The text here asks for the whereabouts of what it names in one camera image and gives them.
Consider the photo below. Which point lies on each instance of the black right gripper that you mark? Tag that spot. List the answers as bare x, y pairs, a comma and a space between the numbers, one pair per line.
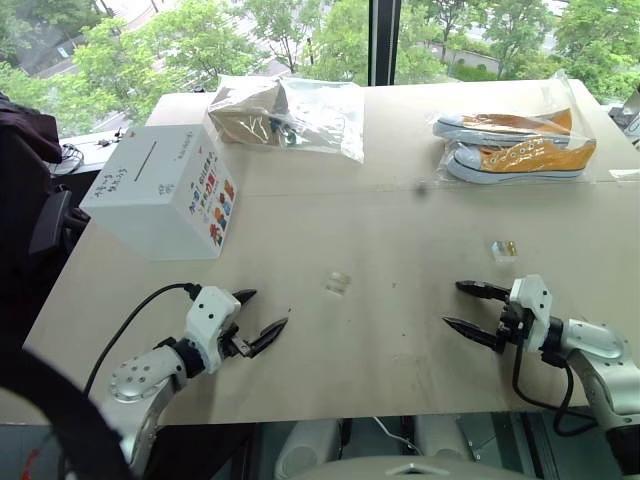
512, 322

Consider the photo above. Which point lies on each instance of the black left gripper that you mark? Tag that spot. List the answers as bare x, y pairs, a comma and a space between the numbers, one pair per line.
234, 342

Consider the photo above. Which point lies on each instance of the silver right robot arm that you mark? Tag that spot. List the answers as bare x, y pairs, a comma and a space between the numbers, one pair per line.
600, 345

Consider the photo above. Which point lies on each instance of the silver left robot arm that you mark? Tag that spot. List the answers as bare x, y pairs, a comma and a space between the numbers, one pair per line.
135, 380

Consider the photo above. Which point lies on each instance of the white cardboard box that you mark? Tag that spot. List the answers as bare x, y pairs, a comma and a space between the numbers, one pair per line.
150, 200

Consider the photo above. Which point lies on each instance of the white rounded cover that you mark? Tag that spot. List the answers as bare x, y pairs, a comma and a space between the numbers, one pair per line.
442, 437
305, 447

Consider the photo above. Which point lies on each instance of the orange canvas sneaker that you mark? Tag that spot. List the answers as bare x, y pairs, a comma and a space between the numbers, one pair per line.
530, 160
510, 122

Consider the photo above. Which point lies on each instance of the grey rounded chest cover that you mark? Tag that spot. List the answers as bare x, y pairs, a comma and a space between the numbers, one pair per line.
420, 470

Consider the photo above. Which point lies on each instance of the small dark bagged object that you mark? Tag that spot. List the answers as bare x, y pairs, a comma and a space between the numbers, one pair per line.
284, 131

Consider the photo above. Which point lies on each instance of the brown cardboard box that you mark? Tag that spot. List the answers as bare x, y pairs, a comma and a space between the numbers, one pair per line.
240, 117

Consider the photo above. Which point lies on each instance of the clear plastic bag with box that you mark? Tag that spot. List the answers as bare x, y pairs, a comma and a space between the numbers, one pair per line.
325, 125

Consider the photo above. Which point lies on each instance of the black chair armrest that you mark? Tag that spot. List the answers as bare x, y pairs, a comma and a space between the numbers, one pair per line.
52, 220

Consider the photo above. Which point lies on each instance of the clear plastic bag with sneakers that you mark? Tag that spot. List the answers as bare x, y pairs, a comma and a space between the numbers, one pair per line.
560, 95

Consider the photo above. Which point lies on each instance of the white side desk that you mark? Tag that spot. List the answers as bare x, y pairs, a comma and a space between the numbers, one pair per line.
95, 150

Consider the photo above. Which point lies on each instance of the dark device on side desk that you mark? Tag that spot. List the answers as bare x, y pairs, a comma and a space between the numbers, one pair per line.
625, 117

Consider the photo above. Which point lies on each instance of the black garment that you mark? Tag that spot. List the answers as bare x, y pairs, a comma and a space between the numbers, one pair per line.
25, 165

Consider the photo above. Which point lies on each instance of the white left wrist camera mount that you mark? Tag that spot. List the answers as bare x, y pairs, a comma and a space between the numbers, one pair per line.
210, 315

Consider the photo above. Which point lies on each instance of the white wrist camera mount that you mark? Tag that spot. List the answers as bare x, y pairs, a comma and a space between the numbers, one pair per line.
210, 315
535, 305

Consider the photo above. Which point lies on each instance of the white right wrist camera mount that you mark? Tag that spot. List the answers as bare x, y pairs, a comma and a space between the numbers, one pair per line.
535, 305

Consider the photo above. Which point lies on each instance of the dark window frame post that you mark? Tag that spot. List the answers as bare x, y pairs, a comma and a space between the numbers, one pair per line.
385, 40

